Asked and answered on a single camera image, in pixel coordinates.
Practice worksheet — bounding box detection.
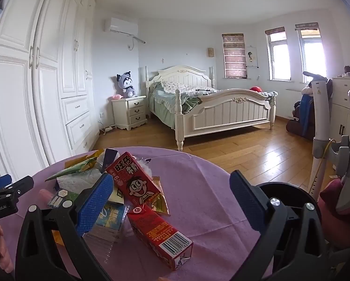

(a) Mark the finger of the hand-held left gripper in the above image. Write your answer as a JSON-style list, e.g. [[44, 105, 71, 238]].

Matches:
[[0, 174, 35, 199]]

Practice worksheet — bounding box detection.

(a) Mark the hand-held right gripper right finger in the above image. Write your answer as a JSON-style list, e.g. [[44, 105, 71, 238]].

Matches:
[[229, 170, 330, 281]]

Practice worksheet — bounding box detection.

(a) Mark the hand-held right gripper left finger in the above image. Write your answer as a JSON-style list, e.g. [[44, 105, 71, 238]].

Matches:
[[15, 173, 117, 281]]

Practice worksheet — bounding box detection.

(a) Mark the light blue clear box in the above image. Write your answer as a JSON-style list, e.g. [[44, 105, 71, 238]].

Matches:
[[84, 202, 130, 243]]

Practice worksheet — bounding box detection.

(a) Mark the green box with white hexagon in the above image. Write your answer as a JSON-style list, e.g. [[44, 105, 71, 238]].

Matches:
[[48, 189, 82, 210]]

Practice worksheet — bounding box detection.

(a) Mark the white plastic wrapper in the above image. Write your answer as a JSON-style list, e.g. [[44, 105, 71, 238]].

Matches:
[[58, 168, 105, 194]]

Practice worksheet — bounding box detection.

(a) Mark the green yellow wrapper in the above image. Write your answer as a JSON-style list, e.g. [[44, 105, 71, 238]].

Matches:
[[45, 149, 105, 182]]

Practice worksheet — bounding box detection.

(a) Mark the black trash bin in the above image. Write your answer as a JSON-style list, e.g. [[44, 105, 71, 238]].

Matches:
[[252, 181, 324, 281]]

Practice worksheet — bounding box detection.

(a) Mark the red milk carton cartoon face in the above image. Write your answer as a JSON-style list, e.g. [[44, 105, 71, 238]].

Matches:
[[105, 152, 161, 211]]

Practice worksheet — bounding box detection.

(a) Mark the dark navy packet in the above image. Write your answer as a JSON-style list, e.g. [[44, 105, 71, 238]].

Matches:
[[100, 149, 119, 169]]

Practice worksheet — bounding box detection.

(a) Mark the red milk carton with barcode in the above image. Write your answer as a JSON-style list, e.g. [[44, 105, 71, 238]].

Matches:
[[126, 204, 193, 270]]

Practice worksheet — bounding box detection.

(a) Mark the gold foil wrapper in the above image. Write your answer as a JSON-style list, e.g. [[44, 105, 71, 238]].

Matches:
[[147, 176, 171, 216]]

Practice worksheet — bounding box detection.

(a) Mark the person's left hand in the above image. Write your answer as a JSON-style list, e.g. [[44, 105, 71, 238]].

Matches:
[[0, 222, 15, 274]]

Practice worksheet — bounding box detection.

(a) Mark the purple cloth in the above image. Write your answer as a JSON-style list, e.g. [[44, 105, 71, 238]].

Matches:
[[0, 146, 273, 281]]

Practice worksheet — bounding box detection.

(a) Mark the maroon cushion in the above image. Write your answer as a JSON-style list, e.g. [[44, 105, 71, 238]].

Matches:
[[320, 178, 350, 211]]

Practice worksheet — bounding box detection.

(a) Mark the brown bag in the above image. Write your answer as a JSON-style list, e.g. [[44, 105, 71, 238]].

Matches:
[[286, 101, 314, 138]]

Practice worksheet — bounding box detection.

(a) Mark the white bed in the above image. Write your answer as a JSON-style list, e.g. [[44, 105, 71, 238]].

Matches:
[[145, 65, 279, 151]]

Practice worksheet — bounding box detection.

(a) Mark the white wardrobe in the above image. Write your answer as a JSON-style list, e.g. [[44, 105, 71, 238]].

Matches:
[[0, 0, 101, 179]]

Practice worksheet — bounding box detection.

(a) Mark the white nightstand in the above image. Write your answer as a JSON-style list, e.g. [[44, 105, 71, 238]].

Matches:
[[111, 95, 149, 131]]

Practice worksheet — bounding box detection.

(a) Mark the blue jacket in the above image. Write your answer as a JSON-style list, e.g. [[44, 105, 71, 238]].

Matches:
[[298, 95, 313, 137]]

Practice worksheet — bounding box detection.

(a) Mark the white radiator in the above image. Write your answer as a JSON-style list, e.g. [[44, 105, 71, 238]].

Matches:
[[285, 89, 302, 118]]

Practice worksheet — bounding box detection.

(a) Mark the white slotted stand pole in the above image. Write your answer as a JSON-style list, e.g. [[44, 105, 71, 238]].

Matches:
[[308, 79, 333, 195]]

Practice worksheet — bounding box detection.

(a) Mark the purple plush toy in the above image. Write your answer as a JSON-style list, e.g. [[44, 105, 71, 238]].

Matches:
[[116, 70, 137, 98]]

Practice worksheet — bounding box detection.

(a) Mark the white dresser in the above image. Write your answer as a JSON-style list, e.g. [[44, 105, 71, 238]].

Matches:
[[328, 76, 350, 141]]

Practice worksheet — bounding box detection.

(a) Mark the brown window blind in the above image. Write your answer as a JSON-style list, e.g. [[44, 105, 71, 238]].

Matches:
[[222, 33, 248, 79]]

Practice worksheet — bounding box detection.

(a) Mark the window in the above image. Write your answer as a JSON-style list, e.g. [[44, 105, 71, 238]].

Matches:
[[265, 27, 291, 81], [295, 22, 328, 84]]

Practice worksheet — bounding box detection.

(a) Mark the white air conditioner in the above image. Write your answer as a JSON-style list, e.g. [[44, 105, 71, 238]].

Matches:
[[104, 17, 139, 37]]

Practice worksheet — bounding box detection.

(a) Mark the yellow cable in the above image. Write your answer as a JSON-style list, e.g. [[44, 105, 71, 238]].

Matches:
[[315, 139, 336, 194]]

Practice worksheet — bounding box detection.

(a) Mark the wall poster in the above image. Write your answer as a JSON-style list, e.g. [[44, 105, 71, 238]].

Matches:
[[246, 46, 258, 68]]

